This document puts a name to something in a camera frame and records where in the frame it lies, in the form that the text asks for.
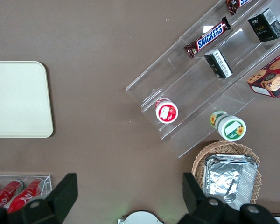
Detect red cola cans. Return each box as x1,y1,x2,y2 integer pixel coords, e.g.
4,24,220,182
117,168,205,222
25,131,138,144
7,178,46,214

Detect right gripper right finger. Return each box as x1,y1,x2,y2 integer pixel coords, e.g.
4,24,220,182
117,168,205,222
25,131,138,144
177,172,280,224

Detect red cola bottle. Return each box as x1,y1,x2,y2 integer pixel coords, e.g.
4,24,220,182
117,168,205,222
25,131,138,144
0,180,24,209

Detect stacked aluminium foil trays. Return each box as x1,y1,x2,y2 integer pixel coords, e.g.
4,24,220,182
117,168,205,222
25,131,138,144
204,154,259,210

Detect red lidded yogurt cup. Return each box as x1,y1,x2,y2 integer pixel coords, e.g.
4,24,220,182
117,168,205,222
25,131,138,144
154,97,179,124

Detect clear acrylic bottle rack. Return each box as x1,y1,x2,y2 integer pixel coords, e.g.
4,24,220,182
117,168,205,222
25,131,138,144
0,175,53,208

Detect small black carton box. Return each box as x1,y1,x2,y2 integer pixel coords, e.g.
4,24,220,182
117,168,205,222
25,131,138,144
247,8,280,43
203,49,233,79

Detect red plaid cookie box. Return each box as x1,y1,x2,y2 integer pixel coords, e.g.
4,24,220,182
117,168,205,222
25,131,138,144
246,48,280,98

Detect Snickers chocolate bar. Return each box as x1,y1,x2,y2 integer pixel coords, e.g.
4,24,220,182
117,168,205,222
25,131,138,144
225,0,254,16
183,16,231,59

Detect small light wicker basket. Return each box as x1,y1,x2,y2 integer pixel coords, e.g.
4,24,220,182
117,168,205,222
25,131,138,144
191,140,262,206

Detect clear acrylic stepped shelf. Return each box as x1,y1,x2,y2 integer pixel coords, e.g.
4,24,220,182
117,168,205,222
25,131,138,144
125,0,280,159

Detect cream rectangular tray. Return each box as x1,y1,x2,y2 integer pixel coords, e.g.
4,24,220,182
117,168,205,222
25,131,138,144
0,61,54,139

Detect green sunflower yogurt cup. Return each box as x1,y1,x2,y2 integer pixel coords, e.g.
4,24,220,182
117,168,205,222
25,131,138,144
209,110,247,142

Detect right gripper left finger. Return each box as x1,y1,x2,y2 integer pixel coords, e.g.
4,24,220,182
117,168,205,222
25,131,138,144
0,172,79,224

